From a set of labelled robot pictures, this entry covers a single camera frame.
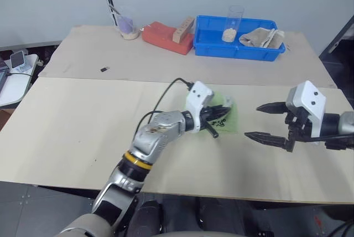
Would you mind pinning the wooden block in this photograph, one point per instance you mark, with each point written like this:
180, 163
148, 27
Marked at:
182, 30

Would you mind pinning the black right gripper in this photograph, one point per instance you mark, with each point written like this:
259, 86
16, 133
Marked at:
298, 124

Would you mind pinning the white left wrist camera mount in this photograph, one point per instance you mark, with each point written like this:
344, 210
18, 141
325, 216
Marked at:
200, 93

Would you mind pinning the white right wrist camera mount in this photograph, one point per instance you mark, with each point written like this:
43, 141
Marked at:
312, 104

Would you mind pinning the purple object in beaker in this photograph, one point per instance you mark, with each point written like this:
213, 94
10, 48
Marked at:
125, 24

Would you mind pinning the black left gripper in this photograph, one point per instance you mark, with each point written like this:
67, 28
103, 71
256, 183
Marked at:
207, 116

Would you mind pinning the red brick block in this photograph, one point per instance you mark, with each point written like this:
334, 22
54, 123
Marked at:
160, 37

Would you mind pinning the blue plastic bin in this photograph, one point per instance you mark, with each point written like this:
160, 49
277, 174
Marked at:
210, 46

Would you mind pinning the glass beaker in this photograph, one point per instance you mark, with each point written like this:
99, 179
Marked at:
130, 30

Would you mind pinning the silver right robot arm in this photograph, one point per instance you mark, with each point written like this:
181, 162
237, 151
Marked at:
347, 122

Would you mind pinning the beige grains in tube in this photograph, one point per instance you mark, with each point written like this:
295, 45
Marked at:
229, 35

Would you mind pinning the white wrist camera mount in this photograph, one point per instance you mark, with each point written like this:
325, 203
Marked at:
312, 104
200, 93

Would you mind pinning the clear glass tube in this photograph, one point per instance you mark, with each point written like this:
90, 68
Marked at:
233, 19

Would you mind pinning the small black clip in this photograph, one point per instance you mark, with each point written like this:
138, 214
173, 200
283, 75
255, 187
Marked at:
104, 69

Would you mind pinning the smartphone on stand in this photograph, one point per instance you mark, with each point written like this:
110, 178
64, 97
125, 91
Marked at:
17, 59

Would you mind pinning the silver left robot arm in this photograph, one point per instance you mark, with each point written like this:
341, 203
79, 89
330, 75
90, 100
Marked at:
163, 126

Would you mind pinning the dark rounded shape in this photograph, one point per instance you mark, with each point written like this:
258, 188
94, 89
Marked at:
146, 217

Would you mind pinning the black equipment frame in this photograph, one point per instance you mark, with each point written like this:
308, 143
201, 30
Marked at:
341, 51

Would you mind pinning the white side table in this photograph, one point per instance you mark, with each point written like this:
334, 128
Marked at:
16, 87

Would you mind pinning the beige folded towel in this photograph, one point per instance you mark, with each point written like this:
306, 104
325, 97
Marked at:
260, 38

